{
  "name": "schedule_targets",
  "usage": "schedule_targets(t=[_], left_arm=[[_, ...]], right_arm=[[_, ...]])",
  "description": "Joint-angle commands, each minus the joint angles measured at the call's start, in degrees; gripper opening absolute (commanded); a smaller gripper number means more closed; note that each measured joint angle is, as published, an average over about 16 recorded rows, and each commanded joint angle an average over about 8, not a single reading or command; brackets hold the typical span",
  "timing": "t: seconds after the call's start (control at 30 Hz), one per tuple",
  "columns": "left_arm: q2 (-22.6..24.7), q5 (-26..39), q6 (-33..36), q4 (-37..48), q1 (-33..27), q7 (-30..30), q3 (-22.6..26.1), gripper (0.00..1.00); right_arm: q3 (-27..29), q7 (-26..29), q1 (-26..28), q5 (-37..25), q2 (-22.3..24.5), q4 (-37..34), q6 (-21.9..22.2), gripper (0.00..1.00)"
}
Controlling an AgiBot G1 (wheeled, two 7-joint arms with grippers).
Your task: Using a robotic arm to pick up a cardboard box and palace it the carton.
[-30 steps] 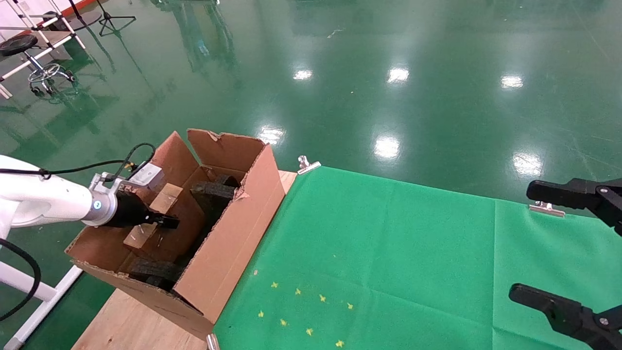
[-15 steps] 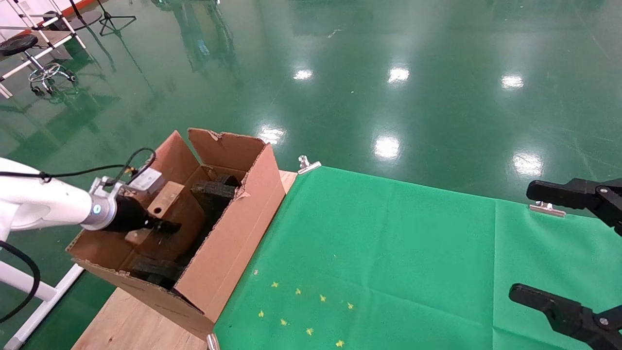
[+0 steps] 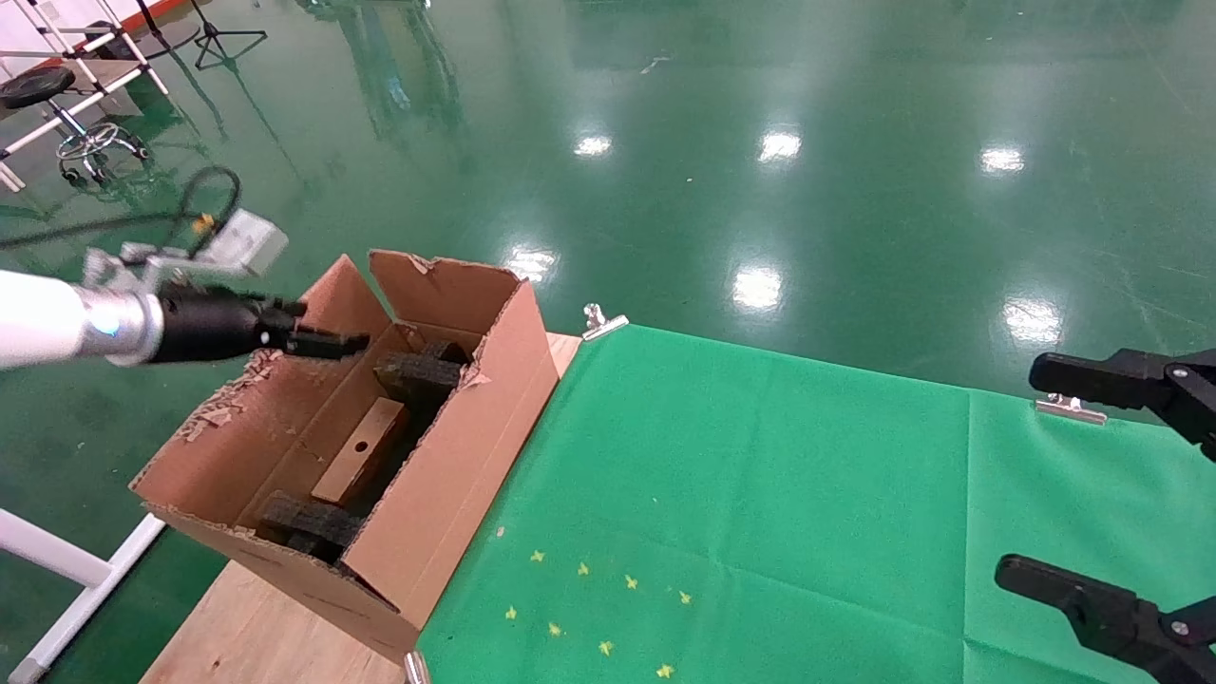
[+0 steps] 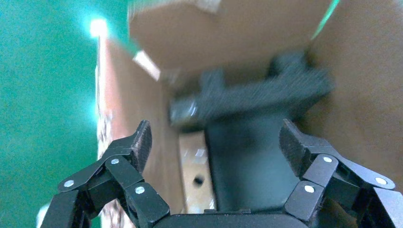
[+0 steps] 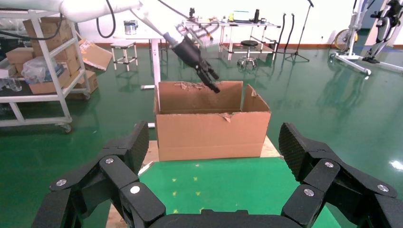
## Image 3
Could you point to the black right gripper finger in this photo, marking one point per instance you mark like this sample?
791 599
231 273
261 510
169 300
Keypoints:
1121 622
1140 380

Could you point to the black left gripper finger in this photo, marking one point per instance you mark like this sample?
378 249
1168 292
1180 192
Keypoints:
328 344
285 308

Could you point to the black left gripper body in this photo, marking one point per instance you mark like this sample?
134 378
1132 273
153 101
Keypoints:
209 323

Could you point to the small cardboard box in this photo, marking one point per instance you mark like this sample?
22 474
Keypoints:
361 451

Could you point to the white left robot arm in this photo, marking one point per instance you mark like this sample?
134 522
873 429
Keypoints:
43 318

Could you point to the large open cardboard carton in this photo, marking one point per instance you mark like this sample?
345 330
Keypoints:
446 475

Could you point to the black foam insert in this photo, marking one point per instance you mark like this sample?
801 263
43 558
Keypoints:
418 375
309 522

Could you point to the black tripod stand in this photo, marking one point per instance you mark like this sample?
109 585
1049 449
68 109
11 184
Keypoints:
223 43

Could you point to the black round-base stand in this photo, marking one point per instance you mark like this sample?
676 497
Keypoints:
157 38

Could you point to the black round wheeled stool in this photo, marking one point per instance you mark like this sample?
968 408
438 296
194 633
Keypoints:
38 85

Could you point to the green table cloth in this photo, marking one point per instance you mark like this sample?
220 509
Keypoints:
807 522

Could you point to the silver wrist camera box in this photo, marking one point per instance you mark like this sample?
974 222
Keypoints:
247 242

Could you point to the white metal frame rack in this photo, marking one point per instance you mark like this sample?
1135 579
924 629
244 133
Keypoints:
76 95

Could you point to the white table leg frame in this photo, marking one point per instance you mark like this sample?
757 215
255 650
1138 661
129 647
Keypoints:
66 570

